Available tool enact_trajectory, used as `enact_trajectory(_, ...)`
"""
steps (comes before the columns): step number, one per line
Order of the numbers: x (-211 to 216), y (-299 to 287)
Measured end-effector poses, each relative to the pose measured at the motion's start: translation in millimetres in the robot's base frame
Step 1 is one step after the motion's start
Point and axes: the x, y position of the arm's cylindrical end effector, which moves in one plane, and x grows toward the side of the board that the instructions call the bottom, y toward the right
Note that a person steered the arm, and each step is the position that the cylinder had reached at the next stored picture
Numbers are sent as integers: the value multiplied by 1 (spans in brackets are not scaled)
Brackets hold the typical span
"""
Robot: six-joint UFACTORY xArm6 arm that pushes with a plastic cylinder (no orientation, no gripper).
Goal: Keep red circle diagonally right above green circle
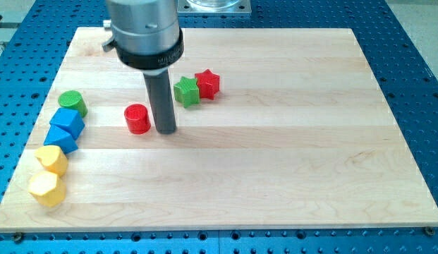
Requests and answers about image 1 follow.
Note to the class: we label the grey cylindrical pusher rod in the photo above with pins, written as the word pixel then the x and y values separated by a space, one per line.
pixel 160 97

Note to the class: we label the red cylinder block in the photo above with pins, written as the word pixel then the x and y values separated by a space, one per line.
pixel 137 118

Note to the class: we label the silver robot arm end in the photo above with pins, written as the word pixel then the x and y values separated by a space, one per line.
pixel 145 33

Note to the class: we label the red star block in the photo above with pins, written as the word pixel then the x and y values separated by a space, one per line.
pixel 208 84

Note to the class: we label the green star block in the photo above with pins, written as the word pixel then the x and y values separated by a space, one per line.
pixel 187 92

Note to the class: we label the light wooden board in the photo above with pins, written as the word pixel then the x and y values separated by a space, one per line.
pixel 299 136

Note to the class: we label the blue cube block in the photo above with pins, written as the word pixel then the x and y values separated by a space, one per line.
pixel 68 120

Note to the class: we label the green cylinder block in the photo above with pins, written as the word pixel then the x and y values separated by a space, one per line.
pixel 72 99

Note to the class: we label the blue triangle block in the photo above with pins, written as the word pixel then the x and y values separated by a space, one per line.
pixel 59 137

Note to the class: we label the yellow heart block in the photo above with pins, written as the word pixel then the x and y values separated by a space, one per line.
pixel 52 158

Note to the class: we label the yellow hexagon block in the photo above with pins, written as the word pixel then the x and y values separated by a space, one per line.
pixel 47 188

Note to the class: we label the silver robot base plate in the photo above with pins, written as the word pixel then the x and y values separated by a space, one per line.
pixel 211 8

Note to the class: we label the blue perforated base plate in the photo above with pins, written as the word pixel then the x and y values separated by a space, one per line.
pixel 29 65

